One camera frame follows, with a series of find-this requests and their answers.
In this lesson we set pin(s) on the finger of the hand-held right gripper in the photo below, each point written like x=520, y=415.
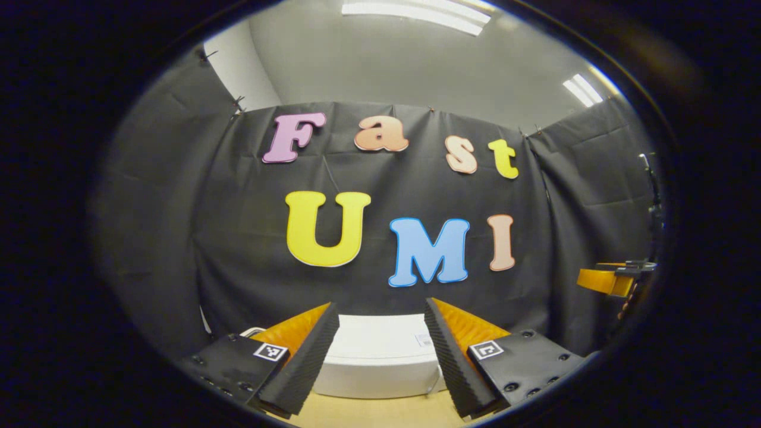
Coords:
x=612, y=265
x=603, y=282

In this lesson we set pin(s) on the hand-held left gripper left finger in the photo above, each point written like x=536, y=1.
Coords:
x=303, y=368

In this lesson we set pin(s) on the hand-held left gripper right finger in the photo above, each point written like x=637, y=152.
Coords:
x=455, y=368

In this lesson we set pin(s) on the white microwave oven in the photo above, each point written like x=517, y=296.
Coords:
x=374, y=356

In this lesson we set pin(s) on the small ceiling light panel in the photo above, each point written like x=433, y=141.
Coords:
x=582, y=89

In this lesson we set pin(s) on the long ceiling light panel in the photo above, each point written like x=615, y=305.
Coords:
x=416, y=13

